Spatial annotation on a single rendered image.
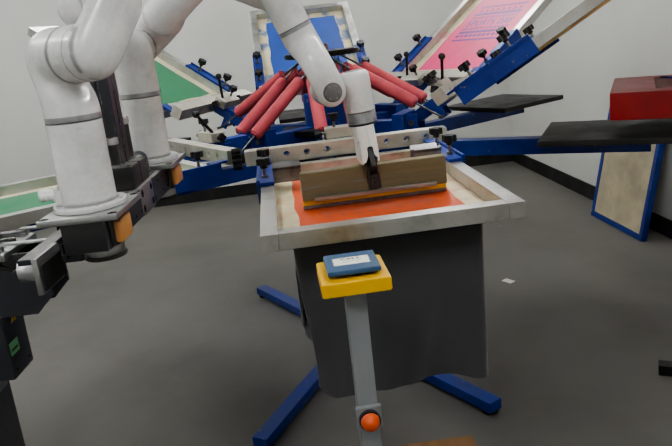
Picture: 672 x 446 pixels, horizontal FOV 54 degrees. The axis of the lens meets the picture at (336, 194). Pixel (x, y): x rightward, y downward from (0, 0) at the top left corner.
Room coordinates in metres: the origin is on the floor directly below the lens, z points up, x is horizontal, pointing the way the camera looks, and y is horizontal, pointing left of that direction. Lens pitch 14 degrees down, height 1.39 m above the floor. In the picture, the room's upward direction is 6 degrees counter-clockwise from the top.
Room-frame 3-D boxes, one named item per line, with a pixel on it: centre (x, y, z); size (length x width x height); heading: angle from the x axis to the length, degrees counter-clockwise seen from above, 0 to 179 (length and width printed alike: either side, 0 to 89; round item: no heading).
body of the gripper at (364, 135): (1.69, -0.09, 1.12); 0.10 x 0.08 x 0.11; 5
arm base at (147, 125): (1.61, 0.45, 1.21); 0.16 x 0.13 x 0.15; 90
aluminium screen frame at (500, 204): (1.77, -0.09, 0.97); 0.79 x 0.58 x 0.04; 5
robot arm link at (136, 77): (1.62, 0.44, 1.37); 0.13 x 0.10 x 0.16; 8
